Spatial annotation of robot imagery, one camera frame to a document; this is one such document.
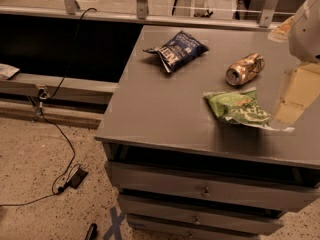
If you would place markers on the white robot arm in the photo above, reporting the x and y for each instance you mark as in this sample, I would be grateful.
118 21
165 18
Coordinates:
302 32

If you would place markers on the grey drawer cabinet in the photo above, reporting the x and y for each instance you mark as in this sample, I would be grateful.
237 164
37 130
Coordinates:
159 120

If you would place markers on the black power adapter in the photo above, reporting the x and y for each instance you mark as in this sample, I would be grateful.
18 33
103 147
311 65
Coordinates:
77 178

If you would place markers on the white paper on ledge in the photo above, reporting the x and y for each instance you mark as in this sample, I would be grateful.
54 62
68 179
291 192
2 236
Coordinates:
7 71

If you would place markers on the crushed gold soda can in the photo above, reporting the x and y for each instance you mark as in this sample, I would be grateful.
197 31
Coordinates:
245 70

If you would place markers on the top grey drawer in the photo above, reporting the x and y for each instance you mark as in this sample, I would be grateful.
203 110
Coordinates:
210 187

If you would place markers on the middle grey drawer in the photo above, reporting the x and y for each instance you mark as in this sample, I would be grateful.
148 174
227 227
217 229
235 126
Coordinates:
198 216

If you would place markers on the metal railing frame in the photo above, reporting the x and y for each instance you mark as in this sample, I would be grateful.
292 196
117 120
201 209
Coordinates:
234 13

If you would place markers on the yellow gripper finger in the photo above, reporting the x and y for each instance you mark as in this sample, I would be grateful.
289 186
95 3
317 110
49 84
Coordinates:
302 90
281 32

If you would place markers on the green jalapeno chip bag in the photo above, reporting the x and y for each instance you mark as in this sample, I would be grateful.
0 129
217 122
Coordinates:
241 108

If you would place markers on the blue chip bag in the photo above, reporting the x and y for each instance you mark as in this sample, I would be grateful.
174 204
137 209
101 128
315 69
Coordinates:
178 51

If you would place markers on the bottom grey drawer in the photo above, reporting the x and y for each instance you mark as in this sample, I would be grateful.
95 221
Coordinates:
187 230

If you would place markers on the black cylindrical object on floor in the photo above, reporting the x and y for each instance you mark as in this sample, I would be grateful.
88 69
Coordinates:
92 232

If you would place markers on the grey drawer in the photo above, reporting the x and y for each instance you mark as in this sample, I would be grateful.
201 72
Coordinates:
198 216
210 187
187 230

